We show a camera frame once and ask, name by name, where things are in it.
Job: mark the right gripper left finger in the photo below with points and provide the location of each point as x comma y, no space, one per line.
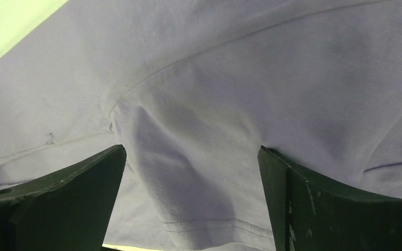
66,210

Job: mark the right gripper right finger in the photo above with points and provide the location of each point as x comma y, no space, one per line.
310,211

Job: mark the lavender t shirt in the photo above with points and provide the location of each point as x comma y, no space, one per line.
192,90

